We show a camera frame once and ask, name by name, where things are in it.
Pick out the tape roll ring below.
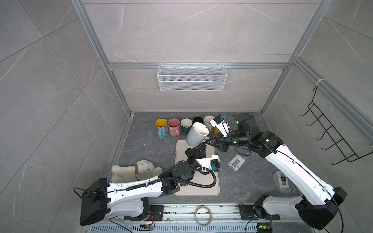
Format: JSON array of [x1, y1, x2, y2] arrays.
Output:
[[194, 205, 213, 227]]

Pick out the white wire mesh basket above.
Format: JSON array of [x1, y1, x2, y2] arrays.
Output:
[[157, 65, 227, 92]]

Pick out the white plush dog toy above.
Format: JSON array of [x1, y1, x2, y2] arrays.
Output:
[[111, 160, 163, 183]]

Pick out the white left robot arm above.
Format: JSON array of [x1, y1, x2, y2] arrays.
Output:
[[80, 142, 219, 226]]

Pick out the light green mug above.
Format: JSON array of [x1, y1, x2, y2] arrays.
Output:
[[204, 115, 214, 132]]

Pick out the pink ghost pattern mug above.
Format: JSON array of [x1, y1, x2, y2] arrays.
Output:
[[168, 118, 182, 137]]

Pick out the black wire hook rack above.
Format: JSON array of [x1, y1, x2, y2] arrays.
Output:
[[299, 87, 373, 165]]

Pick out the black corrugated left cable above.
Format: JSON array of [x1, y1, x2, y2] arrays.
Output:
[[125, 170, 218, 193]]

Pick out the dark green mug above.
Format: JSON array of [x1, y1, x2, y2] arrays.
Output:
[[180, 118, 193, 135]]

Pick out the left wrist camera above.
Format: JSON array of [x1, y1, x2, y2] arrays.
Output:
[[196, 155, 220, 172]]

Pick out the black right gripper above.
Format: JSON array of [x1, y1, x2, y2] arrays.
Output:
[[205, 129, 250, 152]]

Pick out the black mug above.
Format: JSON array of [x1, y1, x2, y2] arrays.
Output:
[[192, 116, 204, 124]]

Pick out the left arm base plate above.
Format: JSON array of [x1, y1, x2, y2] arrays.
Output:
[[123, 205, 165, 221]]

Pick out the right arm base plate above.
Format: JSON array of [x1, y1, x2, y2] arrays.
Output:
[[238, 203, 280, 220]]

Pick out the blue butterfly mug yellow inside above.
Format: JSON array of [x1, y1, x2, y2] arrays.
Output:
[[155, 118, 169, 139]]

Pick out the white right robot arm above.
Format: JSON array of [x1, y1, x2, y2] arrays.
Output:
[[206, 113, 347, 230]]

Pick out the grey mug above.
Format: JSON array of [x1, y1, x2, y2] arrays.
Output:
[[186, 122, 209, 147]]

